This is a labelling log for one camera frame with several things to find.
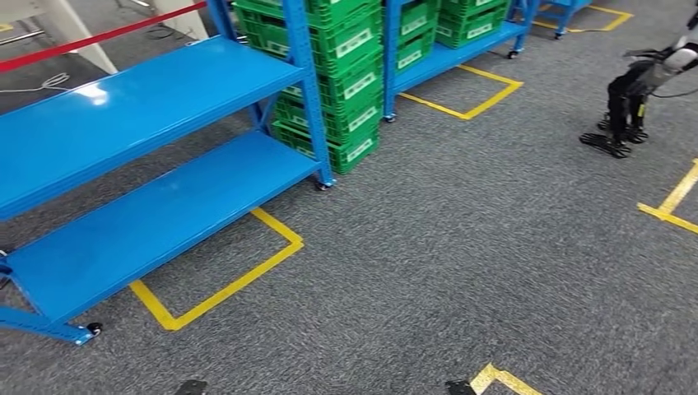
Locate red barrier belt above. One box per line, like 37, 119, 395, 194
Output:
0, 1, 209, 75

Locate blue rack with crates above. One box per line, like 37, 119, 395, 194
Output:
380, 0, 542, 124

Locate blue metal shelf rack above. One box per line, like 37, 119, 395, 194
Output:
0, 0, 337, 348

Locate white desk panel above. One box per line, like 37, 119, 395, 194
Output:
39, 0, 119, 76
151, 0, 211, 43

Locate green plastic crate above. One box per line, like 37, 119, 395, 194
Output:
394, 28, 439, 76
271, 119, 381, 176
435, 0, 514, 50
281, 53, 385, 119
397, 0, 440, 49
272, 91, 384, 146
233, 0, 384, 78

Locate white floor cable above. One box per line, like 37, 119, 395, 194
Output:
0, 72, 72, 95

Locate black legged robot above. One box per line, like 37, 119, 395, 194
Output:
578, 9, 698, 160

